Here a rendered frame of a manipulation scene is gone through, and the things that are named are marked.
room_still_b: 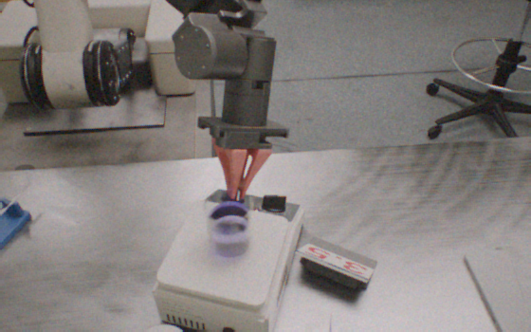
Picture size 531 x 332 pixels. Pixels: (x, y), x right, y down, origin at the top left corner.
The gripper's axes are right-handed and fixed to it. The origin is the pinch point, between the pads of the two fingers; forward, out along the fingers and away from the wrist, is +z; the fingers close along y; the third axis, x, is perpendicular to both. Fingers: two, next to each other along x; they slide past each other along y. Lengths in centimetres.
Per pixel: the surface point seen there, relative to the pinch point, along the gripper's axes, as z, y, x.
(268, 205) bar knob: 1.0, 3.3, -3.2
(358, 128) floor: 11, 103, 102
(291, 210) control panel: 1.6, 6.5, -3.7
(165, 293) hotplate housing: 8.0, -11.3, -9.0
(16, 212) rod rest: 7.3, -24.8, 16.0
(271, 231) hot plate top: 1.6, 0.2, -9.8
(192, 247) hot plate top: 3.7, -8.3, -7.5
